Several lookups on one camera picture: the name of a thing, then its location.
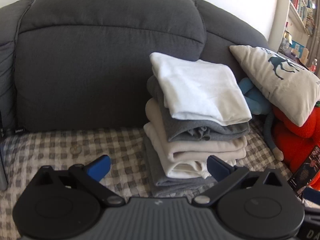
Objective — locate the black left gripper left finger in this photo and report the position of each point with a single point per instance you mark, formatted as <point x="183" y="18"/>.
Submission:
<point x="61" y="204"/>

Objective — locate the blue plush doll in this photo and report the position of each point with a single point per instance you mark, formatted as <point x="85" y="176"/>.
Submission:
<point x="259" y="105"/>

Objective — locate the white printed throw pillow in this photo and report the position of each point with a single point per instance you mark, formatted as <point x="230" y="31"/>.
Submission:
<point x="287" y="85"/>

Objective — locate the smartphone showing video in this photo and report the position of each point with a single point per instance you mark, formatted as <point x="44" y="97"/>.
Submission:
<point x="305" y="173"/>

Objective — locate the folded beige garment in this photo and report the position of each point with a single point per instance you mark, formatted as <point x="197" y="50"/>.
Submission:
<point x="187" y="159"/>

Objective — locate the grey checkered quilted bedspread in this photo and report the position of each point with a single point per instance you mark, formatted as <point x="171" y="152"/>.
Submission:
<point x="23" y="155"/>

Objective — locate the dark grey upholstered headboard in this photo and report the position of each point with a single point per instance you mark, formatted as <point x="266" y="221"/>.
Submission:
<point x="84" y="64"/>

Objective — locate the red flower-shaped plush cushion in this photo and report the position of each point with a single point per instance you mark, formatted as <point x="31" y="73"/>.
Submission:
<point x="295" y="142"/>

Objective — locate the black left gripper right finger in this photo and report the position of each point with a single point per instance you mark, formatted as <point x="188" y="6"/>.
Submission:
<point x="250" y="205"/>

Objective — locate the white cotton garment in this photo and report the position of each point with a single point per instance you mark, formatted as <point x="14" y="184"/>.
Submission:
<point x="200" y="90"/>

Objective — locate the white bookshelf with books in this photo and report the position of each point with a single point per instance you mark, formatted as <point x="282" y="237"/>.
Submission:
<point x="301" y="19"/>

